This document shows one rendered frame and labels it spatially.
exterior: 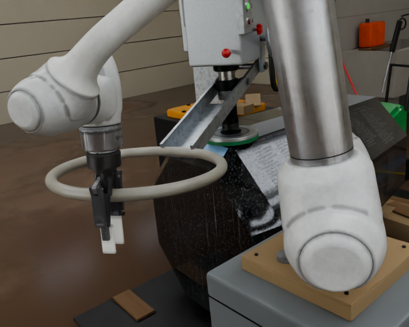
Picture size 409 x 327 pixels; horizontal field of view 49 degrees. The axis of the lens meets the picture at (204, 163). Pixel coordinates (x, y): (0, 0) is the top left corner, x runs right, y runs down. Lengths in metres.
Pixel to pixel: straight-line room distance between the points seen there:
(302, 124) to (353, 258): 0.21
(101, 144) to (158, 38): 8.18
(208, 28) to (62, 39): 6.56
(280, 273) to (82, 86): 0.54
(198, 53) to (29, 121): 1.00
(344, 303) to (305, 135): 0.35
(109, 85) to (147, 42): 8.03
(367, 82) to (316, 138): 4.29
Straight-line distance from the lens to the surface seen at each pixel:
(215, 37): 1.66
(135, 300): 2.38
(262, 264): 0.99
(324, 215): 0.67
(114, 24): 0.80
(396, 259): 1.03
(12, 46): 7.82
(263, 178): 1.70
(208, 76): 2.83
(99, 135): 0.96
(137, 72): 8.83
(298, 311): 0.92
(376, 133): 2.30
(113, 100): 0.95
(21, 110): 0.80
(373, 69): 4.91
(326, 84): 0.67
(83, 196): 1.06
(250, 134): 1.75
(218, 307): 1.07
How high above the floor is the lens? 1.35
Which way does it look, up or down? 18 degrees down
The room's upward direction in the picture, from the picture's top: 5 degrees counter-clockwise
